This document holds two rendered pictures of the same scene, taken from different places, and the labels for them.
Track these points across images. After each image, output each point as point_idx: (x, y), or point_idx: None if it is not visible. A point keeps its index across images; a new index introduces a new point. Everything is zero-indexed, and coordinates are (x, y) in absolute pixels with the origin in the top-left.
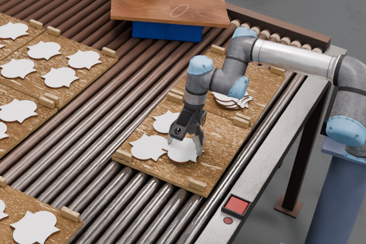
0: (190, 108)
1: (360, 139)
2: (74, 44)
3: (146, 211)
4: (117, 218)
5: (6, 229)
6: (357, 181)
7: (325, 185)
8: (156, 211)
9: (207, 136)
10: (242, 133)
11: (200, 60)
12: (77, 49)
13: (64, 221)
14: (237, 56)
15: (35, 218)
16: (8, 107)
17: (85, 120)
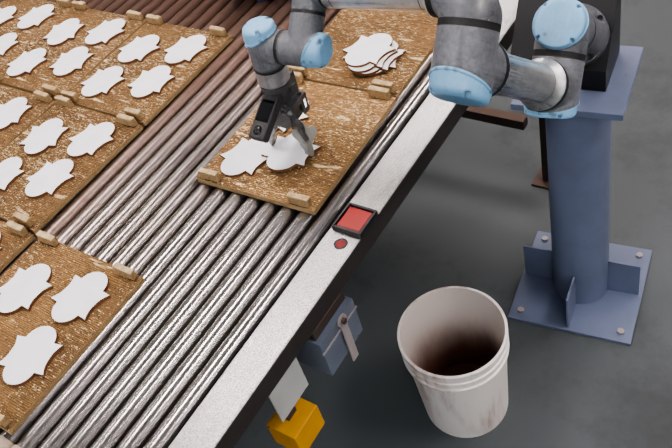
0: (268, 94)
1: (475, 97)
2: (179, 31)
3: (230, 248)
4: (192, 264)
5: (47, 304)
6: (583, 139)
7: (547, 152)
8: (246, 245)
9: (330, 123)
10: (381, 108)
11: (254, 24)
12: (181, 36)
13: (119, 282)
14: (301, 6)
15: (82, 284)
16: (80, 136)
17: (175, 134)
